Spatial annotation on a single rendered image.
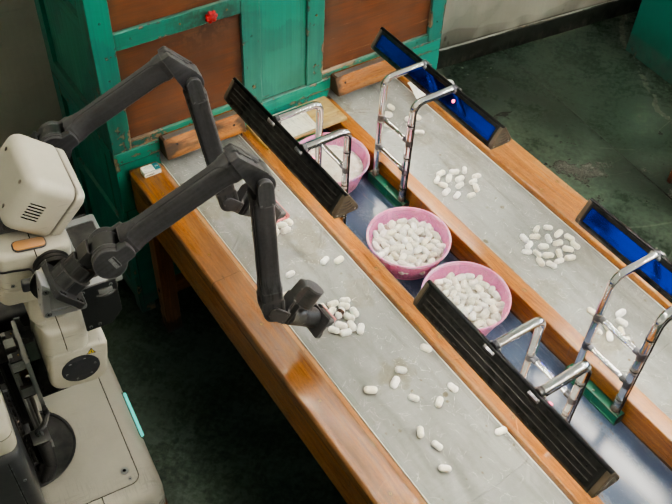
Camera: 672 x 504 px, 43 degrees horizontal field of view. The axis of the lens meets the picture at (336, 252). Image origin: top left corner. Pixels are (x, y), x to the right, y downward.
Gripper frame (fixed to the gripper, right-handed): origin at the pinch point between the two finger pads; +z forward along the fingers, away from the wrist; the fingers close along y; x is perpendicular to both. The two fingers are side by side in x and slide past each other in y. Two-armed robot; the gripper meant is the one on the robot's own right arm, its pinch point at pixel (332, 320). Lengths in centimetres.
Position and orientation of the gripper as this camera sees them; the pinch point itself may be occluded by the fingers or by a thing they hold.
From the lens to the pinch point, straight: 237.7
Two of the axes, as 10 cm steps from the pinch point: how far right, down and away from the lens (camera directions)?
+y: -5.6, -6.3, 5.4
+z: 5.9, 1.5, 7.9
